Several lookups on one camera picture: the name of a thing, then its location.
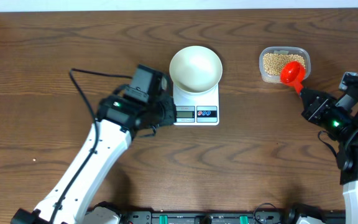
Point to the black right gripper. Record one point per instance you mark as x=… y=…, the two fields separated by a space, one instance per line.
x=312 y=112

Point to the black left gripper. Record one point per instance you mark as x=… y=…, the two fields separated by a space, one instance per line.
x=169 y=111

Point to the red measuring scoop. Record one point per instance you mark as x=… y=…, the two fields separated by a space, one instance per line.
x=292 y=75

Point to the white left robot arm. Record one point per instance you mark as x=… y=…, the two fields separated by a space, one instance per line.
x=145 y=103

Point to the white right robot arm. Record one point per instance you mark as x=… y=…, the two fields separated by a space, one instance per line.
x=334 y=116

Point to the white digital kitchen scale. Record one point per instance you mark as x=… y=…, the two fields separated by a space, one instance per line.
x=196 y=109

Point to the cream ceramic bowl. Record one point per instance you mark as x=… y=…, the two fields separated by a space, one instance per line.
x=196 y=69

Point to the clear plastic soybean container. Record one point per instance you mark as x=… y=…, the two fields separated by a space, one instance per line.
x=273 y=59

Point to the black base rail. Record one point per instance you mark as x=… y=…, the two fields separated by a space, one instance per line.
x=147 y=217

